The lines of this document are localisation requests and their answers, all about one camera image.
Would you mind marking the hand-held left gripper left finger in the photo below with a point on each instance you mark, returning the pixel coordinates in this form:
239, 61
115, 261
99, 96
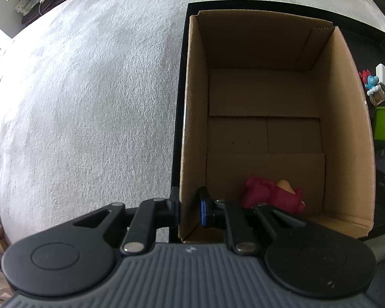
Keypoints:
175, 210

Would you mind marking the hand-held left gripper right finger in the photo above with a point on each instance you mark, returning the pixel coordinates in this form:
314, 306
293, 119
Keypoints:
203, 213

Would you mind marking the black shallow tray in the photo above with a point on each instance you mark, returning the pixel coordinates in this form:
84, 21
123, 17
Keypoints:
179, 102

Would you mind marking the brown cardboard box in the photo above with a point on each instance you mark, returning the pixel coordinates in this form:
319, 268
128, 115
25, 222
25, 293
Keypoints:
343, 134

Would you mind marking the figurine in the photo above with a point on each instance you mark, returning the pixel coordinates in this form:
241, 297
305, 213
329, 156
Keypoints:
376, 98

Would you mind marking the pink plush toy figure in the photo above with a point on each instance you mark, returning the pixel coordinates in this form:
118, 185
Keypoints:
276, 195

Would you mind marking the white electronic device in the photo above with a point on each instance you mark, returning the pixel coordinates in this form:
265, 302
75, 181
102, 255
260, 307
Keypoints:
27, 5

